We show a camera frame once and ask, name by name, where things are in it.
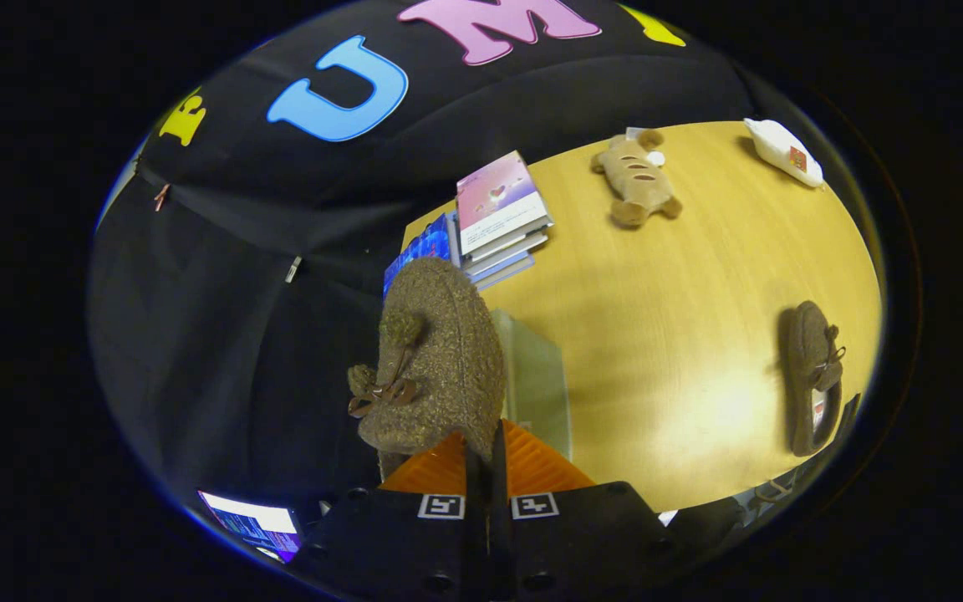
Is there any blue cover book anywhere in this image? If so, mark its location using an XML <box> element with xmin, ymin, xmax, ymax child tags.
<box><xmin>383</xmin><ymin>212</ymin><xmax>459</xmax><ymax>298</ymax></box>

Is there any tan plush toy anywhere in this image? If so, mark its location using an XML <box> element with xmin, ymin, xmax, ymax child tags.
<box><xmin>590</xmin><ymin>128</ymin><xmax>685</xmax><ymax>228</ymax></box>

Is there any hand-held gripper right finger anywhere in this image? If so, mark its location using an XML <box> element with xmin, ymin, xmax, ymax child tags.
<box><xmin>492</xmin><ymin>420</ymin><xmax>685</xmax><ymax>602</ymax></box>

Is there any black chair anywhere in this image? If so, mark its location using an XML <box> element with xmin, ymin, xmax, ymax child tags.
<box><xmin>661</xmin><ymin>393</ymin><xmax>863</xmax><ymax>544</ymax></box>

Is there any grey book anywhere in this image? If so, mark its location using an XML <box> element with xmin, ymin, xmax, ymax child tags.
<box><xmin>461</xmin><ymin>226</ymin><xmax>551</xmax><ymax>273</ymax></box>

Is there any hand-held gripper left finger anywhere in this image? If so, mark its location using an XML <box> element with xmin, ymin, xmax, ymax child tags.
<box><xmin>293</xmin><ymin>431</ymin><xmax>488</xmax><ymax>602</ymax></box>

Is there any pale green fabric storage box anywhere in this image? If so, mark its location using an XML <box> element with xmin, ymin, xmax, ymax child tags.
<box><xmin>490</xmin><ymin>309</ymin><xmax>573</xmax><ymax>461</ymax></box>

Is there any pink cover book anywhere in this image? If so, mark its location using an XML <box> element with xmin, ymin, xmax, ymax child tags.
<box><xmin>456</xmin><ymin>150</ymin><xmax>553</xmax><ymax>256</ymax></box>

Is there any brown fuzzy slipper shoe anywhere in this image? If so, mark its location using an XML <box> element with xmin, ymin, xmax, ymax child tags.
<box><xmin>346</xmin><ymin>257</ymin><xmax>507</xmax><ymax>482</ymax></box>
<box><xmin>785</xmin><ymin>301</ymin><xmax>848</xmax><ymax>457</ymax></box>

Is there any black backdrop cloth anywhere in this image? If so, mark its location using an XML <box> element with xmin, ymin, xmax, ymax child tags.
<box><xmin>89</xmin><ymin>0</ymin><xmax>783</xmax><ymax>536</ymax></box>

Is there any pale blue book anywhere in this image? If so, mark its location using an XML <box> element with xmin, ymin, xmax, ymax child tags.
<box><xmin>469</xmin><ymin>251</ymin><xmax>537</xmax><ymax>291</ymax></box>

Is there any laptop with lit screen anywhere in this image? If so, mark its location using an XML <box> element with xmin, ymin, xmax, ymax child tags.
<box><xmin>197</xmin><ymin>491</ymin><xmax>303</xmax><ymax>564</ymax></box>

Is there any white plush toy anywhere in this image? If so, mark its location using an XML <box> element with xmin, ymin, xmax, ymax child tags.
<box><xmin>743</xmin><ymin>117</ymin><xmax>824</xmax><ymax>188</ymax></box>

